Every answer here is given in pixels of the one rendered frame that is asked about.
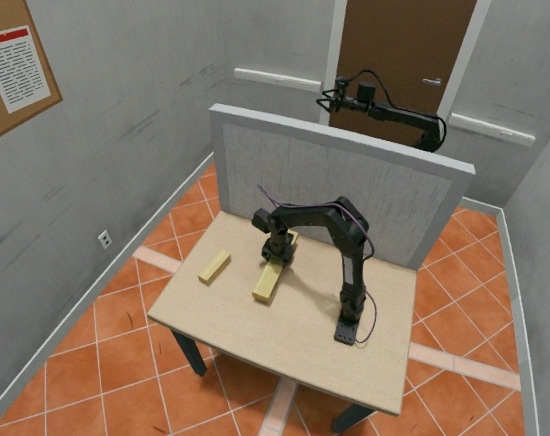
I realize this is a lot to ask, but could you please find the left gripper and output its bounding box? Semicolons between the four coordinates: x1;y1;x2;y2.
261;233;294;268

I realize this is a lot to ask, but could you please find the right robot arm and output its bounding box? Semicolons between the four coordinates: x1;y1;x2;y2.
352;81;440;152

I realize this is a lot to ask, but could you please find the grey panel wall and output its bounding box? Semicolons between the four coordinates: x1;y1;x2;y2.
209;103;475;271

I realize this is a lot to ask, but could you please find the light wooden board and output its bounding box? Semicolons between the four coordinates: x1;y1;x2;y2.
252;230;298;302

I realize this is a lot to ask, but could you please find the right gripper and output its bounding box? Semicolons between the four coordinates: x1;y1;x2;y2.
316;81;356;114

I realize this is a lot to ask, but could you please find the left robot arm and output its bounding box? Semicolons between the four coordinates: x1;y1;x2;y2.
251;196;369;344

